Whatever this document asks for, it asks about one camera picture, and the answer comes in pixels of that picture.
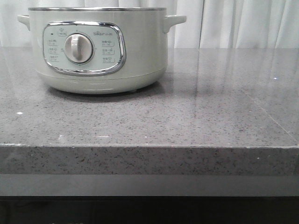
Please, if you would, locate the pale green electric cooking pot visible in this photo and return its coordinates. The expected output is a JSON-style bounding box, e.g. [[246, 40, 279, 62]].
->
[[17, 7, 186, 94]]

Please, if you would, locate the beige pot control knob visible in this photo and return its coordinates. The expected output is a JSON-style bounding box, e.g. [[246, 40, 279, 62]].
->
[[64, 34, 93, 63]]

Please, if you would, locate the white curtain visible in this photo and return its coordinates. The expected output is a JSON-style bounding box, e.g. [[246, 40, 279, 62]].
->
[[0, 0, 299, 49]]

